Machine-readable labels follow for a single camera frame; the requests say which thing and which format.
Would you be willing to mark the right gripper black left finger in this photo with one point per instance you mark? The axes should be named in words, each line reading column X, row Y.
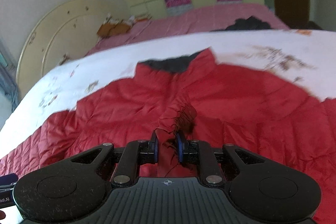
column 130, row 158

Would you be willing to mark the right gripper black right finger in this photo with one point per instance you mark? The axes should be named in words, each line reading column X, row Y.
column 200, row 154

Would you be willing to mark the red puffer jacket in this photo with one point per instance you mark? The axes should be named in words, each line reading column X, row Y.
column 217, row 103

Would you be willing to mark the orange patterned pillow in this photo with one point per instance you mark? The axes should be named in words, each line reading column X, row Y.
column 113, row 27

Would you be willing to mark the pink quilted bedspread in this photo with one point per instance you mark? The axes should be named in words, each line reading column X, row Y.
column 203, row 19

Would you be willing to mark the cream round headboard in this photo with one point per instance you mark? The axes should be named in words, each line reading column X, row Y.
column 64, row 34

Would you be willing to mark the black garment on bed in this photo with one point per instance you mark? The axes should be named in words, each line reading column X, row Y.
column 250, row 24

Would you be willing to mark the white floral bed sheet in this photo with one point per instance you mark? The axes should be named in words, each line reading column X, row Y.
column 306, row 58

